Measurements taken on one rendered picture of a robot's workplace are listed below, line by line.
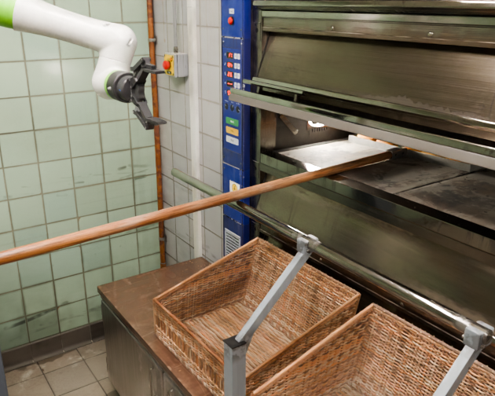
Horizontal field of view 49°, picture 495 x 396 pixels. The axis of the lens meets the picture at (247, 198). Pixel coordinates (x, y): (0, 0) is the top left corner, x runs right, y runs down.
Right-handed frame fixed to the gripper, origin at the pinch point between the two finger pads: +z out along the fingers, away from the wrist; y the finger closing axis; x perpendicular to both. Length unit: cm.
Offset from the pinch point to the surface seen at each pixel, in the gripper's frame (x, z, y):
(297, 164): -57, -7, 30
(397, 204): -55, 40, 30
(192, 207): -2.4, 12.5, 28.6
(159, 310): -6, -18, 78
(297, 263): -15, 43, 37
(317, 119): -40.2, 19.5, 7.1
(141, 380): -1, -29, 112
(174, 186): -57, -101, 65
